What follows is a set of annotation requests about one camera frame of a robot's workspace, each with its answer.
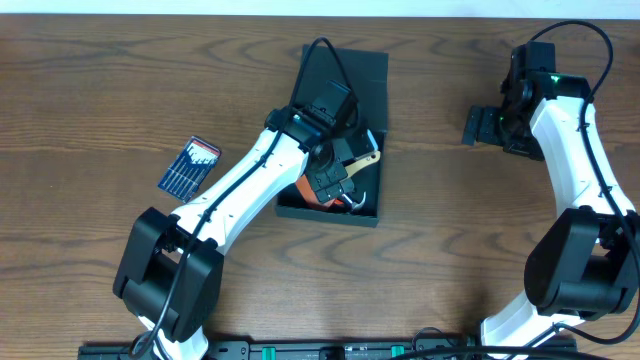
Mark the orange scraper with wooden handle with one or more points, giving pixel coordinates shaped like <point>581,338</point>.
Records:
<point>336,186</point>

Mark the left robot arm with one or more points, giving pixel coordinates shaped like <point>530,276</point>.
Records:
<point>170,273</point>

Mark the dark green open box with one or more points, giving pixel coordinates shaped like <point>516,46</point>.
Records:
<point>367,72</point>

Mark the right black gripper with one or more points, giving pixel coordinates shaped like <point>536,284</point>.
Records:
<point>490,116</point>

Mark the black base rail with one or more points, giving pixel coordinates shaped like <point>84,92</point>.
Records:
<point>243,350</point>

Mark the precision screwdriver set case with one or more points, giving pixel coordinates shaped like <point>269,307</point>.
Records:
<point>184,176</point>

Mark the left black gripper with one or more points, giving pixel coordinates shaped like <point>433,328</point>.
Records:
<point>333,185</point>

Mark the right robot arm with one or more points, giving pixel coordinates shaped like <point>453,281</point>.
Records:
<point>583,268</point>

